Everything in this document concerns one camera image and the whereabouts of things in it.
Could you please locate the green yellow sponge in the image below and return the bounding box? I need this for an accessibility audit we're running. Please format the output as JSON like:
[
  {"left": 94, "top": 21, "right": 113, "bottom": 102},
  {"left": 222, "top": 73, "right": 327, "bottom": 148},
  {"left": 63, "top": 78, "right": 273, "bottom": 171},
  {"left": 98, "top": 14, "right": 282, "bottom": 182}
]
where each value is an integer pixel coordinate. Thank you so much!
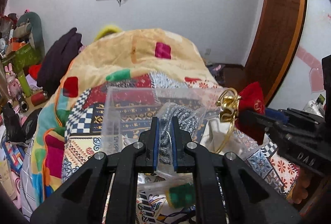
[{"left": 165, "top": 183, "right": 196, "bottom": 209}]

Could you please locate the red drawstring pouch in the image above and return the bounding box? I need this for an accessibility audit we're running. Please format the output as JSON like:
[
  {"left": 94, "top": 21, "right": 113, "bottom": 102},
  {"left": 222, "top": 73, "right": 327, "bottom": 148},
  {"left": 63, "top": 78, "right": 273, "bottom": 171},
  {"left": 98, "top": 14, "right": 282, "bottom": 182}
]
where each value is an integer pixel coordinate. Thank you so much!
[{"left": 235, "top": 82, "right": 265, "bottom": 145}]

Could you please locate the grey knit item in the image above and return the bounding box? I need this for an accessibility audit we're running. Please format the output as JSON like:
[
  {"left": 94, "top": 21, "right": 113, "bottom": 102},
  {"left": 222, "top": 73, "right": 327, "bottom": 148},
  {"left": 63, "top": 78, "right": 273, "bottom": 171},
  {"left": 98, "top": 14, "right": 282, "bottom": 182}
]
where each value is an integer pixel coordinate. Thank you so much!
[{"left": 157, "top": 102, "right": 206, "bottom": 165}]

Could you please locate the clear plastic storage box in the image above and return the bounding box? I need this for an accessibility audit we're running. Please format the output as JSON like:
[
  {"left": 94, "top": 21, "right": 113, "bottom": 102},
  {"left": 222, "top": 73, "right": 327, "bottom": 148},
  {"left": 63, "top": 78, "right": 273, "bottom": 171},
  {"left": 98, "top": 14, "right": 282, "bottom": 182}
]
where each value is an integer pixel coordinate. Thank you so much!
[{"left": 101, "top": 87, "right": 224, "bottom": 180}]

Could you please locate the patterned colourful mat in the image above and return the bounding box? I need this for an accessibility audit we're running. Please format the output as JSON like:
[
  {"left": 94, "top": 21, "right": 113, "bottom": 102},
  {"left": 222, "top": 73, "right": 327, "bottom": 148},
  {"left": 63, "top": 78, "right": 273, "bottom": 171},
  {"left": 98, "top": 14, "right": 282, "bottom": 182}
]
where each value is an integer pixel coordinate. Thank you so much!
[{"left": 60, "top": 72, "right": 301, "bottom": 224}]

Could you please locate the red cylindrical can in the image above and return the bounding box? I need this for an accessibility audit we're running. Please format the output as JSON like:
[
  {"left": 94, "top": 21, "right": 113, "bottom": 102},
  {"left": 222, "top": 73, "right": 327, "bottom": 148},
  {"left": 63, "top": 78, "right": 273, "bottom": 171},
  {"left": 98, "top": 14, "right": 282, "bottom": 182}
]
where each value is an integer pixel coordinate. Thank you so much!
[{"left": 31, "top": 91, "right": 49, "bottom": 106}]

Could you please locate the grey backpack with books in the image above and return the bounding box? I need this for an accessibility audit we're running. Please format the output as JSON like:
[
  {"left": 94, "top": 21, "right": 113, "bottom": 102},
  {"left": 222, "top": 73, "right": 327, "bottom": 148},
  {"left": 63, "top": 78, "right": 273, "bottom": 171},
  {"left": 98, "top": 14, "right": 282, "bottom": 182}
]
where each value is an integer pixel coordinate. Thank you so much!
[{"left": 206, "top": 63, "right": 225, "bottom": 84}]

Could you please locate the brown wooden door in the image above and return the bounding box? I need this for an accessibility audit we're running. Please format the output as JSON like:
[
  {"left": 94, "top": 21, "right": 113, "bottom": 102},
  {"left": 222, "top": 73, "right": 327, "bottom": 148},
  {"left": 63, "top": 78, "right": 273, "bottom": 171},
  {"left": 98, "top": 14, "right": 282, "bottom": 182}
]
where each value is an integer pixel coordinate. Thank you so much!
[{"left": 245, "top": 0, "right": 307, "bottom": 105}]

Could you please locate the green cylindrical bottle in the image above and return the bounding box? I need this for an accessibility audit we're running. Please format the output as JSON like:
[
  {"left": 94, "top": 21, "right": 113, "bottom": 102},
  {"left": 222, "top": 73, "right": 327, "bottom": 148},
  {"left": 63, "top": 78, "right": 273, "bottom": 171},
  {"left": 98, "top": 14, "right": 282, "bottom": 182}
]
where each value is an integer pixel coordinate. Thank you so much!
[{"left": 17, "top": 70, "right": 32, "bottom": 97}]

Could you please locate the pink rabbit plush toy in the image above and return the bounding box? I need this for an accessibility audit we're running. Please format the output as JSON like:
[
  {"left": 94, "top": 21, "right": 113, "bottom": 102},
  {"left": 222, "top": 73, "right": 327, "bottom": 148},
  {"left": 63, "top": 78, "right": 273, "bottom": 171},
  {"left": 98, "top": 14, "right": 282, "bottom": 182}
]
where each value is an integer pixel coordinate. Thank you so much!
[{"left": 5, "top": 63, "right": 22, "bottom": 98}]

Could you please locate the dark purple clothing pile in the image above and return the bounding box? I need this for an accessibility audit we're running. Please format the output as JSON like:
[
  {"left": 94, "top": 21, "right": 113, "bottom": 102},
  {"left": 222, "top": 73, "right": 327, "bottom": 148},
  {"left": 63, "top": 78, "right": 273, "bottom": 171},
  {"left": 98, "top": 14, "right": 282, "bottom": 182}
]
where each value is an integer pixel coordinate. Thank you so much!
[{"left": 36, "top": 28, "right": 82, "bottom": 97}]

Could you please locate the beige patchwork fleece blanket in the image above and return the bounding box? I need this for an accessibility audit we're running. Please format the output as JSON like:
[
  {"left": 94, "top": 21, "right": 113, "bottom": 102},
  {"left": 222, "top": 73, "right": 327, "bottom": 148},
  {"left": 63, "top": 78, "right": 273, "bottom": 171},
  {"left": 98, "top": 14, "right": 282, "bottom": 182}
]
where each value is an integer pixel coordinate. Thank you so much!
[{"left": 30, "top": 29, "right": 218, "bottom": 204}]

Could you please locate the green cardboard box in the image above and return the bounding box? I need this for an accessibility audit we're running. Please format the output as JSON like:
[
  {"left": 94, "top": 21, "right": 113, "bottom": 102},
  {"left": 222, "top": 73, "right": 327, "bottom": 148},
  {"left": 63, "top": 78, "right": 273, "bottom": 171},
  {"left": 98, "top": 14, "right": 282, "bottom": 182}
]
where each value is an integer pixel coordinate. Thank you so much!
[{"left": 1, "top": 43, "right": 42, "bottom": 73}]

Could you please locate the grey green plush pillow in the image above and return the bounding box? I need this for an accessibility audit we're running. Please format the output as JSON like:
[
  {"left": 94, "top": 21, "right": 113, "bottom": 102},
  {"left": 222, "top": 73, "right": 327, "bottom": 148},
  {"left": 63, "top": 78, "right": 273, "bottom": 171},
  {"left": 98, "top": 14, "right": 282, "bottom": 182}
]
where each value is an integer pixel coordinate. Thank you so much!
[{"left": 13, "top": 12, "right": 45, "bottom": 58}]

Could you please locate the yellow plastic chair back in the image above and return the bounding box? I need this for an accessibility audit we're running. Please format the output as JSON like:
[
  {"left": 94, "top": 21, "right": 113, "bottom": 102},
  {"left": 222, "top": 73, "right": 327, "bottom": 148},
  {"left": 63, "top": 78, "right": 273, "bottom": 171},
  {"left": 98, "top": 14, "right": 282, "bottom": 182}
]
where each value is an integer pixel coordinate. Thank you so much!
[{"left": 94, "top": 24, "right": 122, "bottom": 42}]

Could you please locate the white drawstring pouch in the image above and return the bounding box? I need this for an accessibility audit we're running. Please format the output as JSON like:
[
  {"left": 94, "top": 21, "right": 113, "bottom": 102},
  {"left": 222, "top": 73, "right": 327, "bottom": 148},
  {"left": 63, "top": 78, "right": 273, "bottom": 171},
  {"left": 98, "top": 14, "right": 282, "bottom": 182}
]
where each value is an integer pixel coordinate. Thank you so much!
[{"left": 200, "top": 117, "right": 229, "bottom": 153}]

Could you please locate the white wall socket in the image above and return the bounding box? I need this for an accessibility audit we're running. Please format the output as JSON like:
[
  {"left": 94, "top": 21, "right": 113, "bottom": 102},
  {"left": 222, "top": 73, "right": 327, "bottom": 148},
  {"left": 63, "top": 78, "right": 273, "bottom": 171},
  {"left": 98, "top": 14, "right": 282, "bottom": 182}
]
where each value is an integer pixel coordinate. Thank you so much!
[{"left": 205, "top": 48, "right": 211, "bottom": 55}]

